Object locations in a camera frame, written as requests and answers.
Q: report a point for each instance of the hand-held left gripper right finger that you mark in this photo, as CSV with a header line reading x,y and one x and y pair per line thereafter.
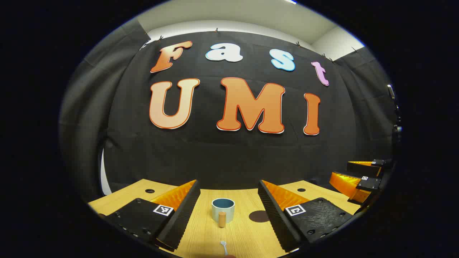
x,y
274,215

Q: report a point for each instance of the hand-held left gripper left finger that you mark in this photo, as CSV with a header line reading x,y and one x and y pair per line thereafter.
x,y
181,215

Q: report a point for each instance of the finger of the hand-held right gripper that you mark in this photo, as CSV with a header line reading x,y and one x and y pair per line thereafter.
x,y
364,169
369,184

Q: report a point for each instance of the dark brown round coaster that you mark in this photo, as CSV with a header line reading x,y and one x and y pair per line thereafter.
x,y
259,216

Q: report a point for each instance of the white toothbrush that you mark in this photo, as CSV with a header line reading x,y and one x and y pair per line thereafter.
x,y
223,245

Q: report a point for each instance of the wooden desktop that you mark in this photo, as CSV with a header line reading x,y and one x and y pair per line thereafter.
x,y
244,236

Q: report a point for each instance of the black backdrop cloth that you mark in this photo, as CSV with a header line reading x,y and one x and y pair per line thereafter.
x,y
251,161

